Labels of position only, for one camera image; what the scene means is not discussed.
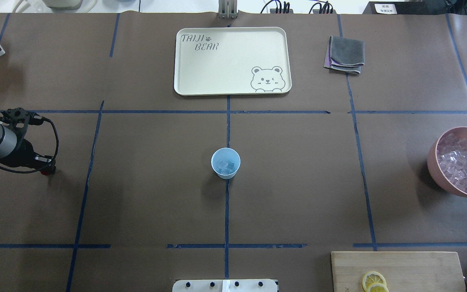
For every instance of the grey folded cloth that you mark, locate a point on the grey folded cloth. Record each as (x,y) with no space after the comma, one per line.
(345,55)

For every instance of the lemon slices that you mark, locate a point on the lemon slices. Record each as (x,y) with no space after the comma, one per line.
(374,281)

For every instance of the wooden cutting board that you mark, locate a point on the wooden cutting board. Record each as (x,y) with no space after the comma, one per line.
(404,271)

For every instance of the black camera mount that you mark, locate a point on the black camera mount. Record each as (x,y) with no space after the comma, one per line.
(18,119)

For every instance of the aluminium frame post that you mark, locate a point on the aluminium frame post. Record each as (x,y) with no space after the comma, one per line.
(228,9)

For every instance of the white camera pole base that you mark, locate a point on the white camera pole base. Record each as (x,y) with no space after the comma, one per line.
(226,285)

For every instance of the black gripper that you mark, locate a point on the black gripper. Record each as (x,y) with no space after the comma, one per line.
(25,151)

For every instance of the cream bear tray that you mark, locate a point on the cream bear tray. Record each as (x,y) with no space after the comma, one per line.
(231,61)

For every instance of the pink bowl of ice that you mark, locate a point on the pink bowl of ice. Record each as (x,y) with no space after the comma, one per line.
(447,161)

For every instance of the light blue plastic cup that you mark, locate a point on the light blue plastic cup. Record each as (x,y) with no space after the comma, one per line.
(225,163)

